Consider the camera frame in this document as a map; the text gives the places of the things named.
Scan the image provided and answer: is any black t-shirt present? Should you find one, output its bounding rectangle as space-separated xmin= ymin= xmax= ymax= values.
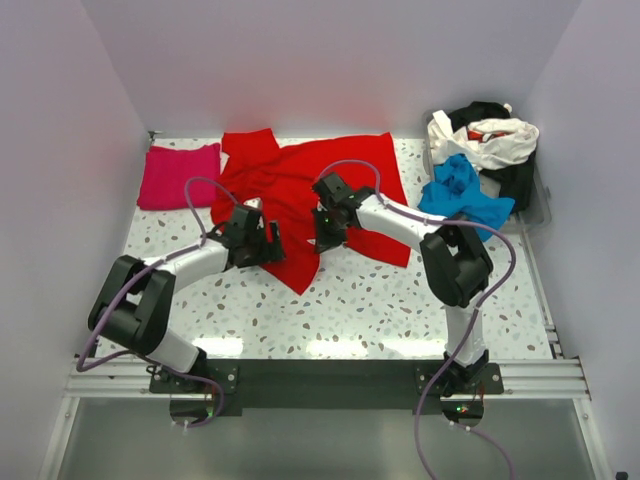
xmin=447 ymin=101 xmax=540 ymax=213

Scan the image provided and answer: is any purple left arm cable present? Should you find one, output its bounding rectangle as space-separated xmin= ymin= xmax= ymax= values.
xmin=74 ymin=177 xmax=251 ymax=429

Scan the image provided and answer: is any aluminium rail frame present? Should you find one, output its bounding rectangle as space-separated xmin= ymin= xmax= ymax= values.
xmin=38 ymin=299 xmax=616 ymax=480

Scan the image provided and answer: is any white t-shirt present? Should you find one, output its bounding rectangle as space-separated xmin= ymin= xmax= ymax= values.
xmin=428 ymin=110 xmax=540 ymax=172

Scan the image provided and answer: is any red t-shirt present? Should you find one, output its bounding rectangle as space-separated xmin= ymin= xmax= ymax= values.
xmin=219 ymin=129 xmax=408 ymax=295

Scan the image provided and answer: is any blue t-shirt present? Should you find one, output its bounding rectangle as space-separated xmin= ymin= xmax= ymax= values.
xmin=418 ymin=154 xmax=515 ymax=230

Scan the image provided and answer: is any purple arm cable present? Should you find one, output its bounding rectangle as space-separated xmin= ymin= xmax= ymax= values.
xmin=74 ymin=177 xmax=251 ymax=429
xmin=324 ymin=159 xmax=519 ymax=480

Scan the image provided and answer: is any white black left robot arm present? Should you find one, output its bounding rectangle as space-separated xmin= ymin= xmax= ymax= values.
xmin=88 ymin=204 xmax=285 ymax=378

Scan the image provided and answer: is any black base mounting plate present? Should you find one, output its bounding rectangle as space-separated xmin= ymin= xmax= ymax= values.
xmin=148 ymin=358 xmax=504 ymax=419

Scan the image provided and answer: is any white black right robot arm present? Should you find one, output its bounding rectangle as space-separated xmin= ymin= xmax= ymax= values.
xmin=312 ymin=173 xmax=493 ymax=382

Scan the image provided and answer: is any folded pink t-shirt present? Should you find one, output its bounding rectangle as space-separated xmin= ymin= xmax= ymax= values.
xmin=137 ymin=143 xmax=221 ymax=211

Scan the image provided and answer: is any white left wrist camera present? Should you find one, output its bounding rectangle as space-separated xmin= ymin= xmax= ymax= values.
xmin=243 ymin=197 xmax=263 ymax=210

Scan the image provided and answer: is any clear plastic bin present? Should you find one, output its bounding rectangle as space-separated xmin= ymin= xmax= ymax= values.
xmin=421 ymin=110 xmax=552 ymax=234

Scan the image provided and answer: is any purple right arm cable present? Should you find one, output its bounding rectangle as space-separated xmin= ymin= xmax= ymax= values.
xmin=324 ymin=159 xmax=519 ymax=480

